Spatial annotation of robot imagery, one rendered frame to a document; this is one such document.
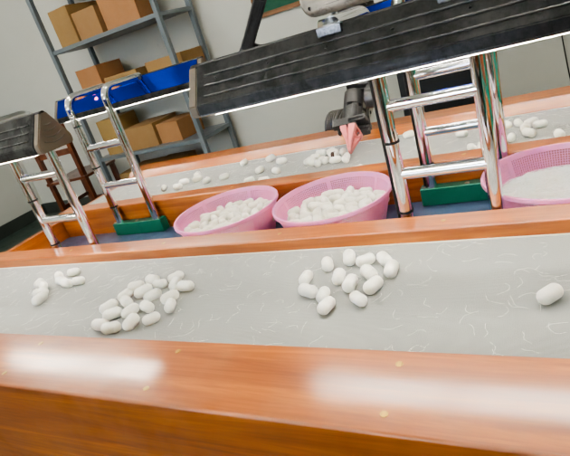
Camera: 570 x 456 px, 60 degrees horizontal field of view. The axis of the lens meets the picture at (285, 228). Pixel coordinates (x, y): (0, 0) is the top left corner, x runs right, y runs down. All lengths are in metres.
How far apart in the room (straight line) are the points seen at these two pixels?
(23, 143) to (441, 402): 0.84
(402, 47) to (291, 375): 0.40
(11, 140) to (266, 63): 0.57
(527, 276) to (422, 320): 0.16
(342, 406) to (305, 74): 0.40
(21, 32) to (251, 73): 4.58
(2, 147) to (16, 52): 4.26
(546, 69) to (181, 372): 2.99
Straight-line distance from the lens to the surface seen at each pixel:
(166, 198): 1.50
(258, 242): 0.96
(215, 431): 0.62
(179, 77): 1.47
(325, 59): 0.66
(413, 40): 0.63
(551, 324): 0.65
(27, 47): 5.22
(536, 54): 3.36
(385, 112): 0.84
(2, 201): 5.71
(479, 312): 0.67
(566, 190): 0.98
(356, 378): 0.56
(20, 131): 1.06
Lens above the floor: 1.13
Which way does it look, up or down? 22 degrees down
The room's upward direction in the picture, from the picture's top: 18 degrees counter-clockwise
